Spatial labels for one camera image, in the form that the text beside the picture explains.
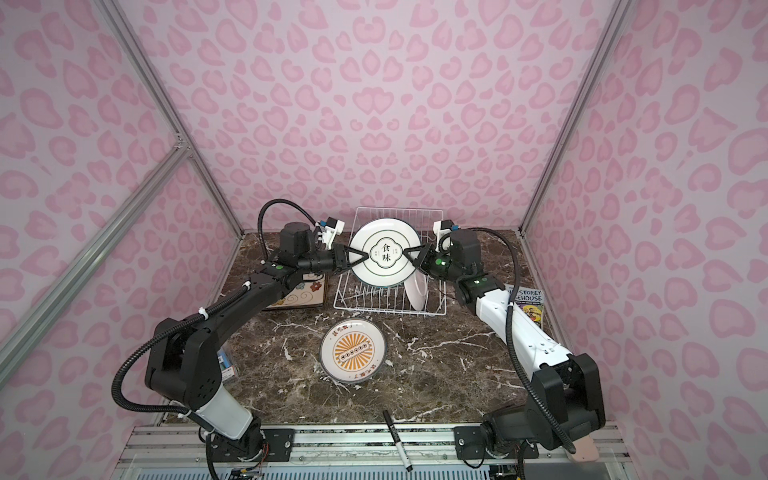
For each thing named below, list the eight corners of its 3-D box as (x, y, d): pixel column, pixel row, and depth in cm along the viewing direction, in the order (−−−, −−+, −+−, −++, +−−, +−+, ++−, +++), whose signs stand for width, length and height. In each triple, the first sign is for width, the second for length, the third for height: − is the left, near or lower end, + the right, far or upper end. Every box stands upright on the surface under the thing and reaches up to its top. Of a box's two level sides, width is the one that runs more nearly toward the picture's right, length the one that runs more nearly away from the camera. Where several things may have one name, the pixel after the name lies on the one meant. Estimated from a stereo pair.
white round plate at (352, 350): (316, 383, 85) (315, 381, 83) (326, 322, 97) (325, 318, 95) (384, 383, 85) (384, 380, 83) (386, 321, 97) (385, 318, 95)
